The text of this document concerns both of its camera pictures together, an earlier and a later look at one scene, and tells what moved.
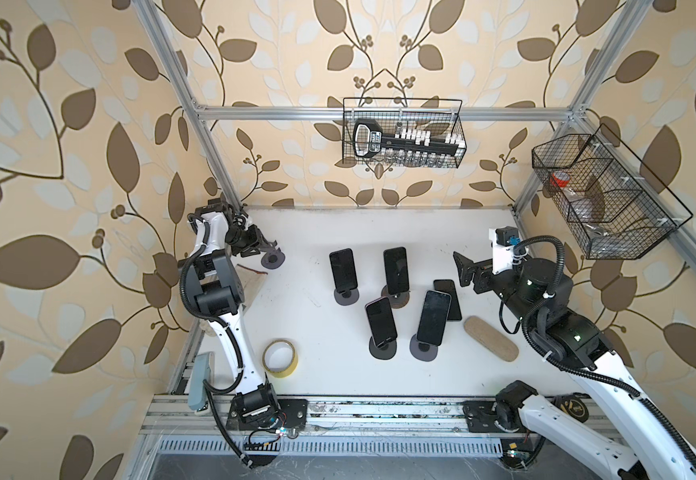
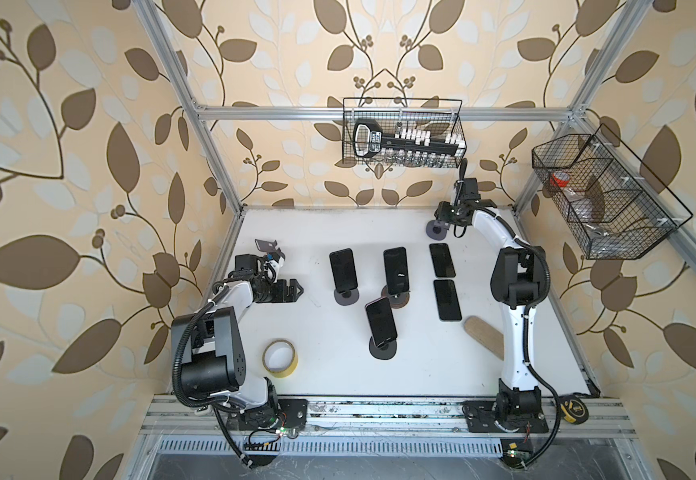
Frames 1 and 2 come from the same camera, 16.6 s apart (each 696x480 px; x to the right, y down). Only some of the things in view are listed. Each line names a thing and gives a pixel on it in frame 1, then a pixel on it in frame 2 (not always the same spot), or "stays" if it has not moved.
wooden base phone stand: [398, 300] stays
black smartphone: [382, 321] stays
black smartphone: [433, 317] → [442, 260]
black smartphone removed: [448, 286] stays
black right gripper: [484, 271] → [441, 212]
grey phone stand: [422, 350] → [437, 229]
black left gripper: [252, 243] → [290, 295]
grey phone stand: [346, 298] stays
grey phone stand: [383, 352] stays
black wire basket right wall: [615, 206] stays
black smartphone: [343, 268] stays
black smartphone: [397, 271] stays
